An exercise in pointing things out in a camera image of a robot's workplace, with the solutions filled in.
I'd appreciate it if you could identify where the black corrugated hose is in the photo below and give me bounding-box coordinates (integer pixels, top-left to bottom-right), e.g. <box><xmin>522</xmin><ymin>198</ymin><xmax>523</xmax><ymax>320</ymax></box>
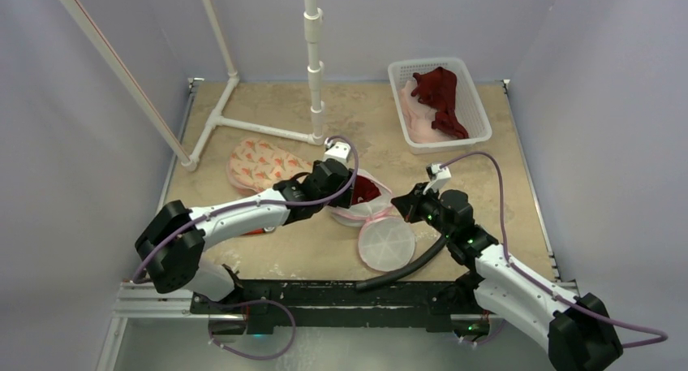
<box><xmin>355</xmin><ymin>234</ymin><xmax>449</xmax><ymax>293</ymax></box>

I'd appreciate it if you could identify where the floral mesh laundry bag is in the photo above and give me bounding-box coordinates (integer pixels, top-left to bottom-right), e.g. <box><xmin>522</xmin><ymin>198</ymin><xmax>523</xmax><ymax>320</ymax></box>
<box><xmin>226</xmin><ymin>137</ymin><xmax>312</xmax><ymax>192</ymax></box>

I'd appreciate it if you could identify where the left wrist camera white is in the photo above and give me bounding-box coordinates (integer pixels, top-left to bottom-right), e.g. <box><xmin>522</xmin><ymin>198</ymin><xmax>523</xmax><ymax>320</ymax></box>
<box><xmin>322</xmin><ymin>139</ymin><xmax>353</xmax><ymax>166</ymax></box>

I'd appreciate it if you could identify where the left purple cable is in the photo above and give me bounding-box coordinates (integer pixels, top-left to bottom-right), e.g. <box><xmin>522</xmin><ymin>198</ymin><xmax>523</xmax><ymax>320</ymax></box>
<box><xmin>131</xmin><ymin>136</ymin><xmax>360</xmax><ymax>285</ymax></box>

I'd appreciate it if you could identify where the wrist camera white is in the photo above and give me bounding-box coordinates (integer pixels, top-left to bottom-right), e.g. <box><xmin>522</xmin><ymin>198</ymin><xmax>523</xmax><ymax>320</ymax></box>
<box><xmin>423</xmin><ymin>163</ymin><xmax>452</xmax><ymax>195</ymax></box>
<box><xmin>322</xmin><ymin>139</ymin><xmax>353</xmax><ymax>166</ymax></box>

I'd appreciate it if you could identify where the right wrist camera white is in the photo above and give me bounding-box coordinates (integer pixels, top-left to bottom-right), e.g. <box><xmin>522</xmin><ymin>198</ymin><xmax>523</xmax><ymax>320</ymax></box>
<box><xmin>423</xmin><ymin>163</ymin><xmax>452</xmax><ymax>195</ymax></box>

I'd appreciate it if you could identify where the pink bra in basket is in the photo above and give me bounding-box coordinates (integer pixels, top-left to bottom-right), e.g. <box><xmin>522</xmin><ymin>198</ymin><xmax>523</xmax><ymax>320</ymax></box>
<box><xmin>398</xmin><ymin>80</ymin><xmax>455</xmax><ymax>144</ymax></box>

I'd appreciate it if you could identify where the white plastic basket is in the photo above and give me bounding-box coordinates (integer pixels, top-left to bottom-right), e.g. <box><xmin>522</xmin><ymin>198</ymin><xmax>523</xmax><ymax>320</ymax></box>
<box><xmin>388</xmin><ymin>57</ymin><xmax>492</xmax><ymax>154</ymax></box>

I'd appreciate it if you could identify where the dark red bra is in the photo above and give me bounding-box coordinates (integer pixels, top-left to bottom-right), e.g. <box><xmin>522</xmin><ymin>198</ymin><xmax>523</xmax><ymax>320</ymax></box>
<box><xmin>411</xmin><ymin>67</ymin><xmax>469</xmax><ymax>140</ymax></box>
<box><xmin>351</xmin><ymin>175</ymin><xmax>381</xmax><ymax>205</ymax></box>

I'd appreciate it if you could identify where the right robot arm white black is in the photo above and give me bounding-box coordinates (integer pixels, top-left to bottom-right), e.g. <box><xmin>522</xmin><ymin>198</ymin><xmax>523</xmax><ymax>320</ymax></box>
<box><xmin>391</xmin><ymin>183</ymin><xmax>623</xmax><ymax>370</ymax></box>

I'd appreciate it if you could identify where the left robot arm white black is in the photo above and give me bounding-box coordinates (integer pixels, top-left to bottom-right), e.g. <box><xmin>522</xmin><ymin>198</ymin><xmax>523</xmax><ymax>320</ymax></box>
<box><xmin>133</xmin><ymin>159</ymin><xmax>358</xmax><ymax>313</ymax></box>

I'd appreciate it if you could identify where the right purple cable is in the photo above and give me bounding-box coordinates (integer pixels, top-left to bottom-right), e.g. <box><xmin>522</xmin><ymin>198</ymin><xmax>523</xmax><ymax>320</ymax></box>
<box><xmin>441</xmin><ymin>151</ymin><xmax>669</xmax><ymax>350</ymax></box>

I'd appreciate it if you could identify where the white pvc pipe rack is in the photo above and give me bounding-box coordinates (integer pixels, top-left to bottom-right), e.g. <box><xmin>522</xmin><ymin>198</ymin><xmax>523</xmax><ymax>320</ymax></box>
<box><xmin>58</xmin><ymin>0</ymin><xmax>325</xmax><ymax>171</ymax></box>

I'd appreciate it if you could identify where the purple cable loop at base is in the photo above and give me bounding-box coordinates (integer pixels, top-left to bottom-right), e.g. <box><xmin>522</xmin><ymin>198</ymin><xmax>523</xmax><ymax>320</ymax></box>
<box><xmin>207</xmin><ymin>300</ymin><xmax>298</xmax><ymax>362</ymax></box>

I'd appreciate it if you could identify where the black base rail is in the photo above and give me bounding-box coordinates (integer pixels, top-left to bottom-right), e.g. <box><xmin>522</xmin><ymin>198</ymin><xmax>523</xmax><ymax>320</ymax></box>
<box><xmin>191</xmin><ymin>274</ymin><xmax>493</xmax><ymax>334</ymax></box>

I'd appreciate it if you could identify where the white mesh laundry bag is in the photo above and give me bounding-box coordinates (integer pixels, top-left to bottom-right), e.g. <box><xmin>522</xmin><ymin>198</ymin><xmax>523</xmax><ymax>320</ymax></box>
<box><xmin>328</xmin><ymin>170</ymin><xmax>416</xmax><ymax>273</ymax></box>

